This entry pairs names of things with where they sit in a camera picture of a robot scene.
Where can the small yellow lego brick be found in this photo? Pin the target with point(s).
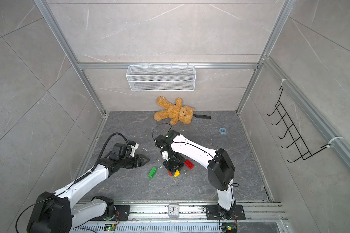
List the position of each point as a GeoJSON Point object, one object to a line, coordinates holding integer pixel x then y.
{"type": "Point", "coordinates": [177, 173]}

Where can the brown teddy bear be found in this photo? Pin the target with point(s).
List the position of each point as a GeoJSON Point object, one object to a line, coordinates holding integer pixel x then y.
{"type": "Point", "coordinates": [176, 112]}

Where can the green lego brick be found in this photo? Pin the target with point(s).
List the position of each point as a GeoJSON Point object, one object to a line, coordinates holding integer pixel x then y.
{"type": "Point", "coordinates": [152, 172]}

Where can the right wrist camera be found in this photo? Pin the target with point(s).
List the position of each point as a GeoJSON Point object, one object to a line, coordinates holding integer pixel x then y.
{"type": "Point", "coordinates": [165, 155]}

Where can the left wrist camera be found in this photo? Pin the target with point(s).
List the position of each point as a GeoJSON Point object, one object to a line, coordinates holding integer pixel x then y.
{"type": "Point", "coordinates": [133, 147]}

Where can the long red lego brick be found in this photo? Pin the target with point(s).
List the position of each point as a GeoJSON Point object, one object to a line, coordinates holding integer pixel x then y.
{"type": "Point", "coordinates": [189, 164]}

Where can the white wire mesh basket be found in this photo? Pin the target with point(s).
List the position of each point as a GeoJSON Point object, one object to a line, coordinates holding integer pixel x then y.
{"type": "Point", "coordinates": [161, 77]}

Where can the blue tape roll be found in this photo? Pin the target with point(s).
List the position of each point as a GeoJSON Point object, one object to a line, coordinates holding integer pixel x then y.
{"type": "Point", "coordinates": [222, 131]}

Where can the black wire hook rack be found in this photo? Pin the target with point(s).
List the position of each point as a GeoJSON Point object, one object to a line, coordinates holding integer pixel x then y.
{"type": "Point", "coordinates": [292, 132]}

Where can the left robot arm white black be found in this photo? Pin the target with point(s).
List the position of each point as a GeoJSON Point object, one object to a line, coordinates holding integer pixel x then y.
{"type": "Point", "coordinates": [57, 212]}

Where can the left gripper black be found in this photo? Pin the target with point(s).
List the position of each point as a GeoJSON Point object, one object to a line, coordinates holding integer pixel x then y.
{"type": "Point", "coordinates": [141, 163]}

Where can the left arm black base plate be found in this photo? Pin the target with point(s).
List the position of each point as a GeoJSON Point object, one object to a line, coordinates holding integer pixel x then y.
{"type": "Point", "coordinates": [119, 212]}

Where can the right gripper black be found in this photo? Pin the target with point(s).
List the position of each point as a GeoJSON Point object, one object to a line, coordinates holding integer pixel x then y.
{"type": "Point", "coordinates": [170, 167]}

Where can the black comb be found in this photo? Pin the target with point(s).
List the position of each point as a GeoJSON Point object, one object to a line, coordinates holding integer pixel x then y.
{"type": "Point", "coordinates": [201, 116]}

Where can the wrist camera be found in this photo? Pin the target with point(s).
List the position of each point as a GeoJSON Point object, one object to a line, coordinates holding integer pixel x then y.
{"type": "Point", "coordinates": [165, 155]}
{"type": "Point", "coordinates": [133, 147]}

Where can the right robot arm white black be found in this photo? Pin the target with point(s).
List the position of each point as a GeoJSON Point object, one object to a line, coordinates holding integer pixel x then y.
{"type": "Point", "coordinates": [175, 148]}

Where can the small white desk clock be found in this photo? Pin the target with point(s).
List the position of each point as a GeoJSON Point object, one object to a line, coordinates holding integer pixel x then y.
{"type": "Point", "coordinates": [173, 210]}

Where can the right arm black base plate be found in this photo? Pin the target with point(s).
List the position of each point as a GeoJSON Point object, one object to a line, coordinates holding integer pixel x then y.
{"type": "Point", "coordinates": [215, 212]}

